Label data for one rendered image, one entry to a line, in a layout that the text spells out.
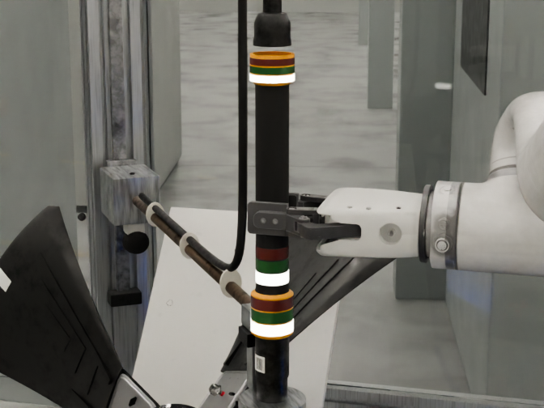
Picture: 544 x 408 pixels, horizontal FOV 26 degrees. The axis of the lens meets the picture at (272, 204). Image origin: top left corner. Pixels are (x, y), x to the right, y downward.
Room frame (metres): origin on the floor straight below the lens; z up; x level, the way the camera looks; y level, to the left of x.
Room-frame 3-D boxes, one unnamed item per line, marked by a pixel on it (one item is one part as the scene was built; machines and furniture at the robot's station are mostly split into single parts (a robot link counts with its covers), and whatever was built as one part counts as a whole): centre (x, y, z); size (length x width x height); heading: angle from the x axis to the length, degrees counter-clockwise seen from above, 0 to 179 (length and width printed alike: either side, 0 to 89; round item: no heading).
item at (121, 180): (1.72, 0.21, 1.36); 0.10 x 0.07 x 0.08; 20
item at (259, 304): (1.13, 0.00, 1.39); 0.04 x 0.04 x 0.01
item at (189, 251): (1.42, 0.10, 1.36); 0.54 x 0.01 x 0.01; 20
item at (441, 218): (1.09, -0.16, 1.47); 0.09 x 0.03 x 0.08; 165
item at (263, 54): (1.13, 0.00, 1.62); 0.04 x 0.04 x 0.03
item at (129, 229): (1.69, 0.20, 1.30); 0.05 x 0.04 x 0.05; 20
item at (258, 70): (1.13, 0.00, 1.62); 0.04 x 0.04 x 0.01
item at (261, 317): (1.13, 0.00, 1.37); 0.04 x 0.04 x 0.01
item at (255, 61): (1.13, 0.00, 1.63); 0.04 x 0.04 x 0.01
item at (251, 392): (1.14, 0.00, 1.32); 0.09 x 0.07 x 0.10; 20
